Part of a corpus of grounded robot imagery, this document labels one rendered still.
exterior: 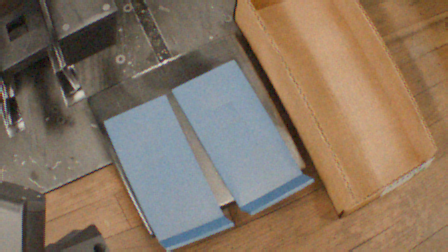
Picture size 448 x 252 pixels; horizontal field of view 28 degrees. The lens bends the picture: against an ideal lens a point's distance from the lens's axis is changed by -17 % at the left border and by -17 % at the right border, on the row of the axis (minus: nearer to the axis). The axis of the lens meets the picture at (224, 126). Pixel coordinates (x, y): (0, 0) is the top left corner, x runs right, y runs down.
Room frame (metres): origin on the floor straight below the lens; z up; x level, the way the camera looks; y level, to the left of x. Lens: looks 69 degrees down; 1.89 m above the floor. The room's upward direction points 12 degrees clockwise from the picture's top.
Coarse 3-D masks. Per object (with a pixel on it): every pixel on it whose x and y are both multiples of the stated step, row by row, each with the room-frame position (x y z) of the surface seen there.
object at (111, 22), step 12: (108, 24) 0.44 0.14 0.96; (72, 36) 0.42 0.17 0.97; (84, 36) 0.42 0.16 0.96; (96, 36) 0.43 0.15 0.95; (108, 36) 0.44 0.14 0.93; (60, 48) 0.43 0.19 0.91; (72, 48) 0.42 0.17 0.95; (84, 48) 0.42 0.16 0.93; (96, 48) 0.43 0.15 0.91; (36, 60) 0.39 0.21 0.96; (72, 60) 0.41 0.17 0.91; (12, 72) 0.37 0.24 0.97; (12, 84) 0.36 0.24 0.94; (0, 96) 0.35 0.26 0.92
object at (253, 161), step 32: (224, 64) 0.44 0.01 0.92; (192, 96) 0.40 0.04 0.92; (224, 96) 0.40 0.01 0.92; (256, 96) 0.41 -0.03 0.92; (224, 128) 0.37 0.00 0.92; (256, 128) 0.38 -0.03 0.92; (224, 160) 0.34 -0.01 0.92; (256, 160) 0.34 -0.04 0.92; (288, 160) 0.35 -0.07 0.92; (256, 192) 0.31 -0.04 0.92; (288, 192) 0.31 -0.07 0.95
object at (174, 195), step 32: (128, 128) 0.35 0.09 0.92; (160, 128) 0.36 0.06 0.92; (128, 160) 0.32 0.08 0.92; (160, 160) 0.32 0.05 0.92; (192, 160) 0.33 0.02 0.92; (160, 192) 0.29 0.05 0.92; (192, 192) 0.30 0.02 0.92; (160, 224) 0.26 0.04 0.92; (192, 224) 0.27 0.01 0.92; (224, 224) 0.27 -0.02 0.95
